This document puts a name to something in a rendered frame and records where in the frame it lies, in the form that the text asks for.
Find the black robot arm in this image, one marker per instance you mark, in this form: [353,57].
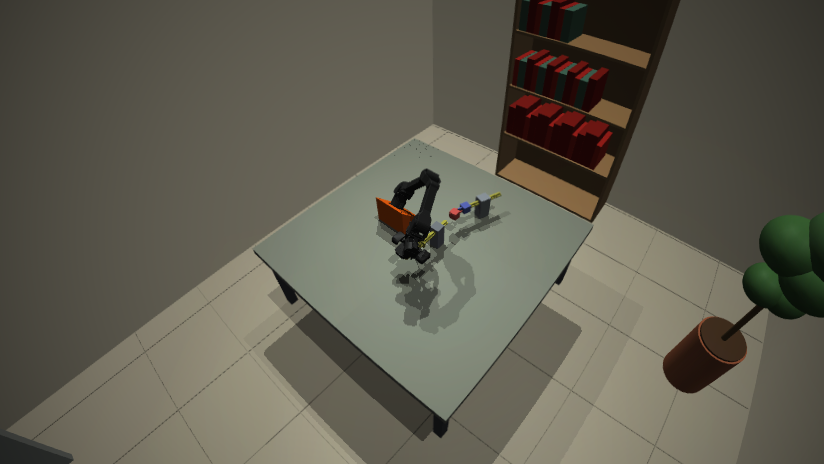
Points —
[422,220]

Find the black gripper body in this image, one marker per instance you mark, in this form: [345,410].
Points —
[421,257]

